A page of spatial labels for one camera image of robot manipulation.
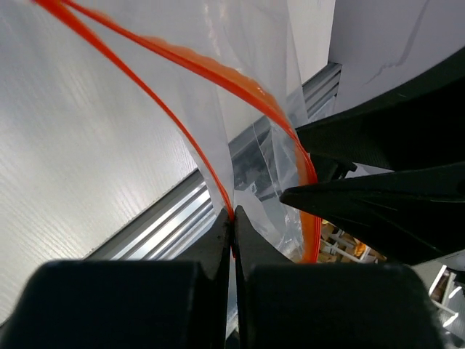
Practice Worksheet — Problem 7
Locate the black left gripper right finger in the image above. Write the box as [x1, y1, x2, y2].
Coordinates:
[233, 206, 453, 348]

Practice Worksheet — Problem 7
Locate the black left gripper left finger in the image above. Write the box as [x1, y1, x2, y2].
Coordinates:
[1, 212, 230, 348]

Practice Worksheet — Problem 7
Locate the aluminium rail frame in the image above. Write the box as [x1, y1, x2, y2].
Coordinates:
[88, 63, 342, 260]

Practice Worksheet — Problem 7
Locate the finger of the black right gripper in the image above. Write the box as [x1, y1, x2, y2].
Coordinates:
[280, 162, 464, 265]
[297, 49, 464, 171]

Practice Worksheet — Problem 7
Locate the clear orange-zip plastic bag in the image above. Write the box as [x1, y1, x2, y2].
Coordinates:
[38, 1, 323, 263]

